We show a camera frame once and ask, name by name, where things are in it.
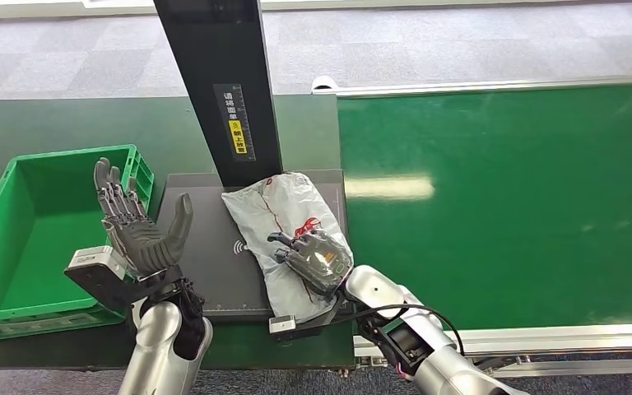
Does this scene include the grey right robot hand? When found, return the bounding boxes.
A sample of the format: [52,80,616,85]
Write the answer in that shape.
[267,229,355,299]

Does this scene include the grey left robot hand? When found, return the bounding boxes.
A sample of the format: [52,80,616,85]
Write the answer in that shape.
[92,157,195,279]

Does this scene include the grey mailer package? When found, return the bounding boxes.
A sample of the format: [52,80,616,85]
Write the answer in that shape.
[220,170,356,326]

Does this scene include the green conveyor belt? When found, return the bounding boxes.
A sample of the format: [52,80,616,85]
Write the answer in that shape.
[337,81,632,333]

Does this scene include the green plastic crate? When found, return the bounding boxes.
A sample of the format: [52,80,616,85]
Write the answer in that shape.
[0,144,156,342]

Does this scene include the black yellow column label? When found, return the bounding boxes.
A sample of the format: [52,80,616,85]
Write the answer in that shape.
[212,82,257,164]

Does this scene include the black scanner column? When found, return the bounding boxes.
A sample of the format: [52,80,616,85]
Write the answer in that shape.
[152,0,285,189]

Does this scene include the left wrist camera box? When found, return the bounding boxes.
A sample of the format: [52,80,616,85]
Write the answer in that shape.
[63,245,137,313]

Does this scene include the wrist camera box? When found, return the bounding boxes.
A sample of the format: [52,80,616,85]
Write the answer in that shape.
[63,245,137,313]
[267,296,347,343]

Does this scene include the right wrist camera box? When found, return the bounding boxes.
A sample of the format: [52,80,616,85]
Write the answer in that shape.
[267,296,347,343]

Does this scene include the black scanner base plate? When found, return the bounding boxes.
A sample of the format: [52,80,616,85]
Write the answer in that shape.
[155,169,350,323]

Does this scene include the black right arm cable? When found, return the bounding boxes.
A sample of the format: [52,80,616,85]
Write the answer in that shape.
[343,304,466,358]

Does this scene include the grey conveyor leg bracket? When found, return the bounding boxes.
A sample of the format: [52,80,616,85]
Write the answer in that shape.
[471,355,532,374]

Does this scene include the aluminium conveyor frame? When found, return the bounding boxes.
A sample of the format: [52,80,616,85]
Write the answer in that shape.
[310,73,632,380]

